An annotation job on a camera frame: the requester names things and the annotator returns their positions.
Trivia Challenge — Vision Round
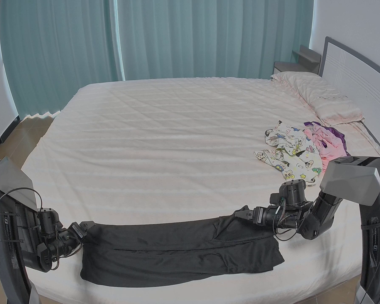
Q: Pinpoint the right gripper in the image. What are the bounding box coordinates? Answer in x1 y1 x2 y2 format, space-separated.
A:
234 205 278 227

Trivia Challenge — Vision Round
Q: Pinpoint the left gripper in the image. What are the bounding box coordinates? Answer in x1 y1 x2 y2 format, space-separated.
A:
67 221 96 244

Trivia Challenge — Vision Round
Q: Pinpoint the black T-shirt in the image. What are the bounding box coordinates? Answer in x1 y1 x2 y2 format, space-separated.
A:
80 205 285 287

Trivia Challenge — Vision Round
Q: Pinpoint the white printed pyjama top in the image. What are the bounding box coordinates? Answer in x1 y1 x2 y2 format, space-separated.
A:
254 121 323 187

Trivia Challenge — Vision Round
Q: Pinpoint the pink garment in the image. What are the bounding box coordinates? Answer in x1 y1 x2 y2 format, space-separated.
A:
303 125 347 170

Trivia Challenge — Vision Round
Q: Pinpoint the bed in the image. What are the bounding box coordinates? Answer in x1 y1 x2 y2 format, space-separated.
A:
17 37 380 304

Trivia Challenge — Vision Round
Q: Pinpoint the purple garment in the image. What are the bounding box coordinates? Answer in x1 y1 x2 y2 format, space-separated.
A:
304 121 352 157

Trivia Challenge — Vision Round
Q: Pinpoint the cream pillow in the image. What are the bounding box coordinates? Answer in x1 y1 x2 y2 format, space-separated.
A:
271 71 365 126

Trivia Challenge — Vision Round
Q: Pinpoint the grey bedside table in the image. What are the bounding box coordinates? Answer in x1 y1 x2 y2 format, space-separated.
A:
274 45 322 75

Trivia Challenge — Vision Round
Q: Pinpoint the blue-green curtain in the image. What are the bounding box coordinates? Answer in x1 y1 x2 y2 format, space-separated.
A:
109 0 315 79
0 0 125 118

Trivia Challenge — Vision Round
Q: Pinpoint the black cable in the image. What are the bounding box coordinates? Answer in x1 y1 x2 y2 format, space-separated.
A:
0 187 42 243
273 224 300 242

